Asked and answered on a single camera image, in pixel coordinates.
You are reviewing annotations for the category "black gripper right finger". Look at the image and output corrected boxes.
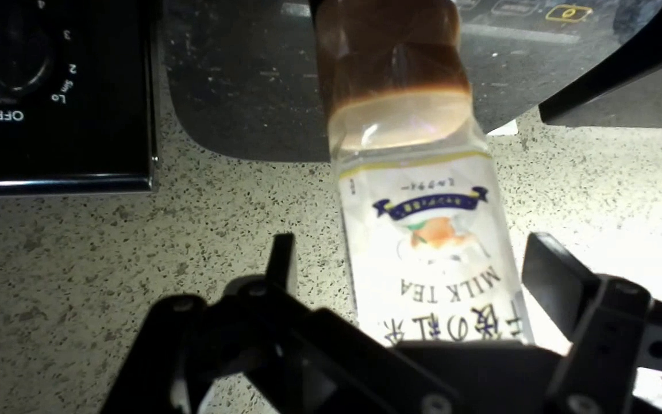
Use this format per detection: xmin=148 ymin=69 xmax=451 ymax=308
xmin=522 ymin=231 xmax=600 ymax=338

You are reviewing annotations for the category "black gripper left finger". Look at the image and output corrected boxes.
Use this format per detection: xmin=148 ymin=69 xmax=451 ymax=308
xmin=264 ymin=231 xmax=297 ymax=292

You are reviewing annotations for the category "milk tea plastic bottle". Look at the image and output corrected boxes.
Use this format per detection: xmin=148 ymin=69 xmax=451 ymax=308
xmin=312 ymin=0 xmax=534 ymax=344

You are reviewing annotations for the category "black electric stove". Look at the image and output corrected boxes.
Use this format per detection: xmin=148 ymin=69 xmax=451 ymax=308
xmin=0 ymin=0 xmax=160 ymax=196

